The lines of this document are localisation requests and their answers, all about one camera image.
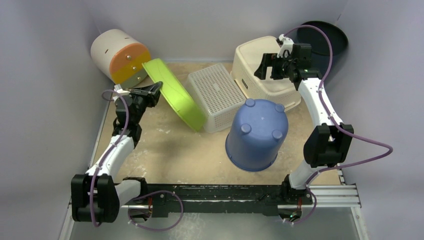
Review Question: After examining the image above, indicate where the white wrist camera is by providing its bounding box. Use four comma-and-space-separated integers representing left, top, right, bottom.
113, 84, 131, 96
277, 34, 294, 59

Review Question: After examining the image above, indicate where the aluminium rail frame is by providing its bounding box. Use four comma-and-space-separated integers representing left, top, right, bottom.
60, 101, 367, 240

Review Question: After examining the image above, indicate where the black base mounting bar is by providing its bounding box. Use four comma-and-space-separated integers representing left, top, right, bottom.
126, 182, 314, 218

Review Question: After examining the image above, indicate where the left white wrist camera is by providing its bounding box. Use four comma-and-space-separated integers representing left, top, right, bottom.
113, 84, 131, 96

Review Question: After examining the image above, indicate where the dark navy round bin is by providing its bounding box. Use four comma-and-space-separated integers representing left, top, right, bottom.
295, 20, 349, 72

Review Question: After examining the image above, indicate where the white cylindrical drawer box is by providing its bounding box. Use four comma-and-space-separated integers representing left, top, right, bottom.
90, 29, 152, 89

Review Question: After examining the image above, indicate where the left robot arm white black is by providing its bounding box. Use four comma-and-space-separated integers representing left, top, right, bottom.
71, 81, 163, 227

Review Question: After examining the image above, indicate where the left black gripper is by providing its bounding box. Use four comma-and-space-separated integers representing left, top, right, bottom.
128, 83, 163, 125

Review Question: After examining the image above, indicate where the cream perforated plastic basket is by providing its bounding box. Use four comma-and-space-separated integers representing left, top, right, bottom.
230, 36, 302, 111

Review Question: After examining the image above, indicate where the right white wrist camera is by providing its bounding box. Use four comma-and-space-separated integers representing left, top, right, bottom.
277, 34, 294, 59

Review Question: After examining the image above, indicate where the lime green tray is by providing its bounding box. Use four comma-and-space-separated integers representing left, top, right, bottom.
142, 58, 206, 132

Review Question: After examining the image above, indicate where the white green strainer tray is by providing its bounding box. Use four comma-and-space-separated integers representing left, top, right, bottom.
185, 63, 247, 133

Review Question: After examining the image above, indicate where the large blue plastic bucket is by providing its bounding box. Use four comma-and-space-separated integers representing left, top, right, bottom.
225, 98, 289, 172

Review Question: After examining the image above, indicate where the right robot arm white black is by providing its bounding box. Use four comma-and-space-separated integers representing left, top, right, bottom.
254, 43, 354, 204

